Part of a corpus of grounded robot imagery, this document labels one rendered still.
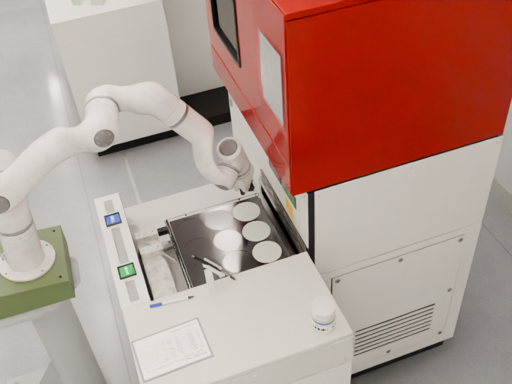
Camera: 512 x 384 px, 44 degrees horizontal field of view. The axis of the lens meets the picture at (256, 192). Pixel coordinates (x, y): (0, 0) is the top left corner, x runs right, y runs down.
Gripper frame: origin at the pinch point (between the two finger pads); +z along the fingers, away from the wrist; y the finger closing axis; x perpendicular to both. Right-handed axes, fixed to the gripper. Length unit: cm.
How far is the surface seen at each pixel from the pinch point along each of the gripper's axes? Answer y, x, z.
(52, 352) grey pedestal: 75, -63, 21
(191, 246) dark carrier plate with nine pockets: 27.7, -12.3, -3.8
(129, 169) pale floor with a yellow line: -43, -124, 128
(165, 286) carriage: 44.6, -14.1, -9.6
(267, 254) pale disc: 23.6, 14.6, -2.0
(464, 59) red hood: -33, 66, -48
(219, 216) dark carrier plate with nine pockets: 12.4, -8.6, 3.4
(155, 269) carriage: 39.3, -20.8, -7.1
